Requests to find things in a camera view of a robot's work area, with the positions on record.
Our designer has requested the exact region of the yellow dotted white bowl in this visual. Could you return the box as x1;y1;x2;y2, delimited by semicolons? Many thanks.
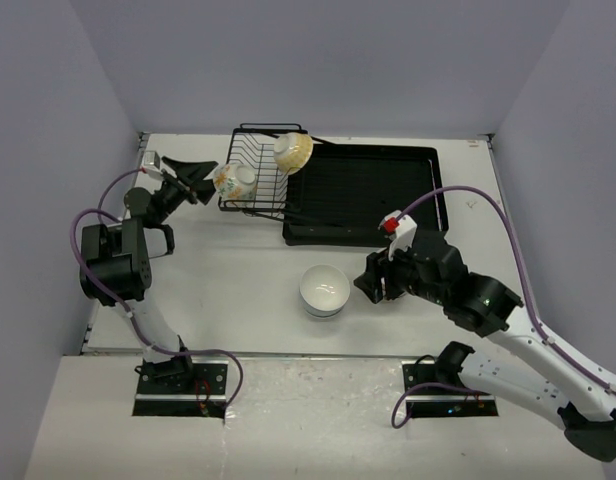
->
273;132;314;175

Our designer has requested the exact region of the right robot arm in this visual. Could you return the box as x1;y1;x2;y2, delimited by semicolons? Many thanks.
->
354;234;616;462

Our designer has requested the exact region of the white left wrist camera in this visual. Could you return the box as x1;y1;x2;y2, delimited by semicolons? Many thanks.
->
141;150;164;181

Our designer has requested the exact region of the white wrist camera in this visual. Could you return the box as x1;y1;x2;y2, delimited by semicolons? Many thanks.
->
379;210;417;261
141;150;164;181

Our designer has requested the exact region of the light blue bowl front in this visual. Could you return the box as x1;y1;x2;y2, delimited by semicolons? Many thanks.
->
307;311;339;321

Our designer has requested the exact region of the aluminium table edge rail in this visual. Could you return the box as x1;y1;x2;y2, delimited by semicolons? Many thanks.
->
81;131;150;354

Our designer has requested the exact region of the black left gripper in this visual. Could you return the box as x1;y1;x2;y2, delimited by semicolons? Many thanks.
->
153;158;223;223

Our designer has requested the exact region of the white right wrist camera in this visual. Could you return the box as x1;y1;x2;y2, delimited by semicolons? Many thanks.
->
379;210;417;261

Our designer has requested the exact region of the black drain tray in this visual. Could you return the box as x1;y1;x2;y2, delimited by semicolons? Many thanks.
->
282;144;442;248

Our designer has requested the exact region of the light blue bowl back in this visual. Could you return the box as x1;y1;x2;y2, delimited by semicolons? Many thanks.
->
299;264;350;299

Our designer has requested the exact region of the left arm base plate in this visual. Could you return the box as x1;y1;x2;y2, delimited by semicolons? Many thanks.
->
132;360;228;420

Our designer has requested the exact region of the floral orange green bowl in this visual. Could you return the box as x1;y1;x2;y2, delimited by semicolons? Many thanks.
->
212;163;258;201

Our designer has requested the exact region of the light blue bowl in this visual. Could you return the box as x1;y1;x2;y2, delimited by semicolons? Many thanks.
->
307;311;339;321
299;264;350;299
301;295;348;312

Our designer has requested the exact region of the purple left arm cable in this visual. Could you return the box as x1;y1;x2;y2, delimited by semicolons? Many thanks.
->
69;167;244;416

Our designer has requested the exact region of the black wire dish rack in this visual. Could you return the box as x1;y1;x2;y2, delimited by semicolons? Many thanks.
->
218;122;308;222

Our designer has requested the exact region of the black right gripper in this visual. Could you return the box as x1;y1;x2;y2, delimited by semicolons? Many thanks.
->
354;234;448;306

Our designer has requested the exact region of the beige bowl back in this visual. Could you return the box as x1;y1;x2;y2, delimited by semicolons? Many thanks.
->
385;291;406;301

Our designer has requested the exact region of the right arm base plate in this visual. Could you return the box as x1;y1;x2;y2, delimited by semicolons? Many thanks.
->
402;360;499;419

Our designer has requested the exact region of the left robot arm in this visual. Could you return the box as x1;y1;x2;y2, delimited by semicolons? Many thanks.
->
70;151;218;393

